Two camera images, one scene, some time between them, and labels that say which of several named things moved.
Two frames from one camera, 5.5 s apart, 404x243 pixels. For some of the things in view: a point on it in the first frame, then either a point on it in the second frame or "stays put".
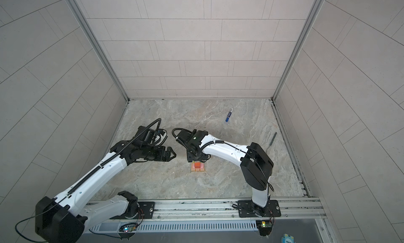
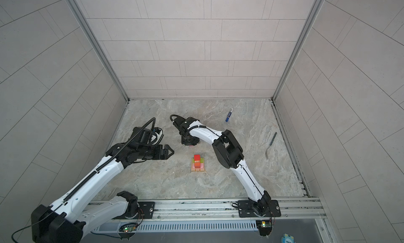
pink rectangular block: [201, 165] stays put
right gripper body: [191, 155] -> [189, 140]
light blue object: [287, 239] stays put
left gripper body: [154, 153] stays put
